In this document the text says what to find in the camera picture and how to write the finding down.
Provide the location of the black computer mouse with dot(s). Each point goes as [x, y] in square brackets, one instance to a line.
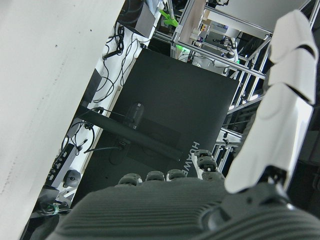
[72, 178]

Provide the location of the black Huawei monitor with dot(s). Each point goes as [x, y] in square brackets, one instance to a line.
[175, 95]

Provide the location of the green plastic part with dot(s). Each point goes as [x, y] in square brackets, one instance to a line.
[170, 18]

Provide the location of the grey power strip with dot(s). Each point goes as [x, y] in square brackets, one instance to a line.
[58, 163]

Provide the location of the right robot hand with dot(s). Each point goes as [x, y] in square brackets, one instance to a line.
[155, 215]

